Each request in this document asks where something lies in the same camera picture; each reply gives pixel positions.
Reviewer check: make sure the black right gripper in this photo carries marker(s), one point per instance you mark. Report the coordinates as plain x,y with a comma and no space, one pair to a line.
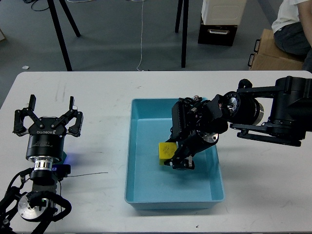
196,124

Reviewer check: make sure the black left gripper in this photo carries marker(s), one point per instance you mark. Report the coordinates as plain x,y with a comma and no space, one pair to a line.
48,134

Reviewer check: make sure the yellow block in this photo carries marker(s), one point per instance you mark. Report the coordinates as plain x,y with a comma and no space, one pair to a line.
166,150

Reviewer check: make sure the green block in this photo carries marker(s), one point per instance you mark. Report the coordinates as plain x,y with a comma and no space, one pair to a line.
64,157

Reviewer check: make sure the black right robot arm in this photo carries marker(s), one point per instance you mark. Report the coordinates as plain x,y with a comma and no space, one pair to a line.
280,114

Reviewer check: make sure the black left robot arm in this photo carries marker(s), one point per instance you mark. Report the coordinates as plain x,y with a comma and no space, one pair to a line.
36,199

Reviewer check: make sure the brown cardboard box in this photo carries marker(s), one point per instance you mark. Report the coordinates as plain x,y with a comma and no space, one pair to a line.
266,56

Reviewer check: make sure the white appliance box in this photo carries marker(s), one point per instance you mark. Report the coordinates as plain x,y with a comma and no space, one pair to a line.
222,12

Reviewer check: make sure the black tripod legs left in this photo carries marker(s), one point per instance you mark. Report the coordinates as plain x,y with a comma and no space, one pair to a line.
58,29

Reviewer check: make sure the black tripod legs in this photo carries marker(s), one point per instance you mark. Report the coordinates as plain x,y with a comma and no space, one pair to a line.
182,16
58,29

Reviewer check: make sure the black tripod legs right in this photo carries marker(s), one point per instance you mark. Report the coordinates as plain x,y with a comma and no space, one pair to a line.
182,16

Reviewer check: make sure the seated person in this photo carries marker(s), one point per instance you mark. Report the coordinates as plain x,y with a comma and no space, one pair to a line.
292,30

